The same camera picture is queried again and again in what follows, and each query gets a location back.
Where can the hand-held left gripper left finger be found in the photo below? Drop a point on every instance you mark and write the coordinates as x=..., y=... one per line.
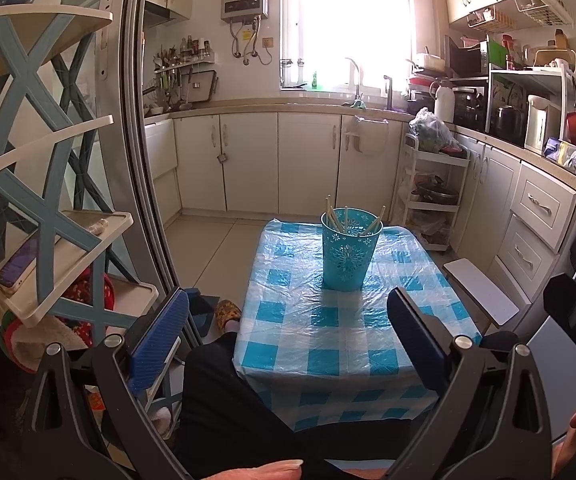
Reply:
x=158, y=342

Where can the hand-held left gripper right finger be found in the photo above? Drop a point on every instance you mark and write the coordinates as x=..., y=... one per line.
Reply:
x=415, y=340

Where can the teal perforated plastic bin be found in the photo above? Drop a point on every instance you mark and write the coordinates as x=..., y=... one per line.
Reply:
x=350, y=260

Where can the group of wooden chopsticks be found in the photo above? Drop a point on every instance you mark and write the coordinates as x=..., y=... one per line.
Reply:
x=347, y=216

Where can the person's left hand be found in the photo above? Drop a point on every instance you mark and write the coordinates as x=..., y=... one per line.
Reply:
x=263, y=471

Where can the dark blue plastic box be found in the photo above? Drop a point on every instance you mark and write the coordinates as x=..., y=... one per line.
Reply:
x=202, y=307

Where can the yellow patterned slipper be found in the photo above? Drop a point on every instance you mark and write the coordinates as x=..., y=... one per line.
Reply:
x=228, y=312

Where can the white stool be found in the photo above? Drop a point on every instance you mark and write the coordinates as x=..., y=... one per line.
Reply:
x=483, y=290

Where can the red patterned object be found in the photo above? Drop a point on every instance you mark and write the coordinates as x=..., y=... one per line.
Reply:
x=80, y=295

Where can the person's black trouser legs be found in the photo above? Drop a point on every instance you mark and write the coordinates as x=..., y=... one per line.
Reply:
x=228, y=410

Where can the blue checkered tablecloth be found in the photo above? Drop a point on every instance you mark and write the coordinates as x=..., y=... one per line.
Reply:
x=318, y=340

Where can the white fluffy cloth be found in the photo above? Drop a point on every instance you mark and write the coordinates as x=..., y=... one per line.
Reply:
x=38, y=347

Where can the white trolley cart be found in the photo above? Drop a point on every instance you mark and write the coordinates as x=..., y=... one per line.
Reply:
x=433, y=207

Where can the cream cabinet with drawers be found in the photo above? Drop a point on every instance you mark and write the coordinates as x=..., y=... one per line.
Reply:
x=538, y=210

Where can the dark lidded pot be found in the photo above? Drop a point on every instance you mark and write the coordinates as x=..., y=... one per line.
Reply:
x=437, y=192

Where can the smartphone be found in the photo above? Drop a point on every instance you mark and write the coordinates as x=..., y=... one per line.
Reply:
x=15, y=270

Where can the white and blue shelf stand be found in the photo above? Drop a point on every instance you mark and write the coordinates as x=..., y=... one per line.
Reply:
x=43, y=200

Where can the blue crumpled bag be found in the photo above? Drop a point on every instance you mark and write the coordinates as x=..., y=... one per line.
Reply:
x=570, y=157

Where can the plastic bag of greens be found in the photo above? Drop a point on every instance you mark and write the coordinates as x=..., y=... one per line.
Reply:
x=433, y=132

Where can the white door bag holder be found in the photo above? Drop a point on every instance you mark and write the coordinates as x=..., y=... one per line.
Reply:
x=368, y=135

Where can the cream lower cabinets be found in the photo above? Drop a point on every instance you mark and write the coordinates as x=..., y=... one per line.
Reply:
x=268, y=160

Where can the white electric water boiler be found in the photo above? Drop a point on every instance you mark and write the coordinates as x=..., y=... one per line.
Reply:
x=538, y=125

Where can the black cooking pot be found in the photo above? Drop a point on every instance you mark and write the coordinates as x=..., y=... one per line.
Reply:
x=509, y=124

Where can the black toaster oven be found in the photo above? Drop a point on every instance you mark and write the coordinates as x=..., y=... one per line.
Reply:
x=469, y=107

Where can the white thermos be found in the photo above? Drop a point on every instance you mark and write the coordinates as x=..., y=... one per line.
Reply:
x=443, y=102

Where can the red stacked containers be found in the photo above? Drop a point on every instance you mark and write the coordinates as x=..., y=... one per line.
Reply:
x=420, y=92

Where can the straight grey faucet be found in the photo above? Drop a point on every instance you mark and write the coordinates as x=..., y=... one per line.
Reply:
x=389, y=92

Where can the curved sink faucet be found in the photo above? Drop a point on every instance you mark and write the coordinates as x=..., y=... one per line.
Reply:
x=357, y=80

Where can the white counter shelf rack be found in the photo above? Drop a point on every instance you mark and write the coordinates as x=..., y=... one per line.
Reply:
x=528, y=80

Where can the green bottle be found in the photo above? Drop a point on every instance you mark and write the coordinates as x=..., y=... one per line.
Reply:
x=314, y=81

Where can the black microwave oven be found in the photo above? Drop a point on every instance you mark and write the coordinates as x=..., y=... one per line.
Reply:
x=465, y=57

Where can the wooden cutting boards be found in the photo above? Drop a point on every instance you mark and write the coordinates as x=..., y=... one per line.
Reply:
x=555, y=52

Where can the green box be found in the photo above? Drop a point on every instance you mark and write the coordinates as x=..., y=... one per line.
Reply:
x=495, y=54

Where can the kitchen window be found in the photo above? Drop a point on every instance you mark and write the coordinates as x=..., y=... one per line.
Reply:
x=348, y=20

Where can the range hood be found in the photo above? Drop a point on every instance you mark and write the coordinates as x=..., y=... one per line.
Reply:
x=160, y=14

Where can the wall utensil rack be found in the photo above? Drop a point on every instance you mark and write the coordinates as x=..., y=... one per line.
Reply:
x=178, y=70

